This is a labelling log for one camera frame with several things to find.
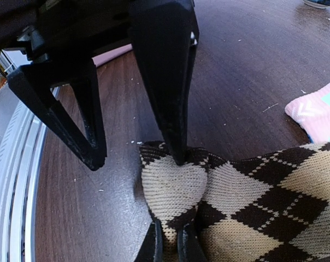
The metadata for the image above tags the pink plastic organizer tray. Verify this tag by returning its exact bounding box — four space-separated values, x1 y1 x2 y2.
92 44 132 67

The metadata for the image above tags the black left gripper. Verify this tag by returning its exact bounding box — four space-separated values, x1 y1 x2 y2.
0 1 132 171

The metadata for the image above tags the brown beige argyle sock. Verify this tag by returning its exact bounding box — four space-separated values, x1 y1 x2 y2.
139 141 330 261

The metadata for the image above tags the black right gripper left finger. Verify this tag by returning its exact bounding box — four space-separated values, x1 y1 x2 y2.
134 219 163 262

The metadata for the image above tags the dark blue white bowl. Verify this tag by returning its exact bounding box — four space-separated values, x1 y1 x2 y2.
303 0 330 9

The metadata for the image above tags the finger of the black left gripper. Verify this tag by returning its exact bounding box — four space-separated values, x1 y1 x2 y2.
129 1 199 165

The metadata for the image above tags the aluminium front rail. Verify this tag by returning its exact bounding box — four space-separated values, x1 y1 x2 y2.
0 102 48 261

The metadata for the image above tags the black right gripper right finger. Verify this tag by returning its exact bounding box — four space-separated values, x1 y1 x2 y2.
177 228 207 262

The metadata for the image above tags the pink sock with teal patches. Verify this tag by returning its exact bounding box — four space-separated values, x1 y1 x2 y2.
285 83 330 143

